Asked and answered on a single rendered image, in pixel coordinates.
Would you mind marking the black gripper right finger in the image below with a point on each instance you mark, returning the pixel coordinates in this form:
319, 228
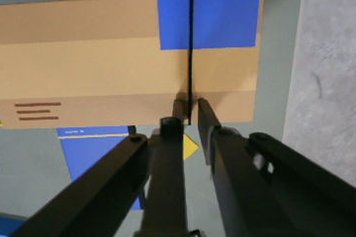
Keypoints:
318, 203

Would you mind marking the brown cardboard box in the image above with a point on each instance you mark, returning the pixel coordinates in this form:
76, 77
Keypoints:
77, 63

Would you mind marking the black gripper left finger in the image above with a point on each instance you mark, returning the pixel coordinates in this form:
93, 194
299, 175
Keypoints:
97, 202

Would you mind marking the blue notebook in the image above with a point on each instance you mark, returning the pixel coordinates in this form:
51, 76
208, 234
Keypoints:
83, 146

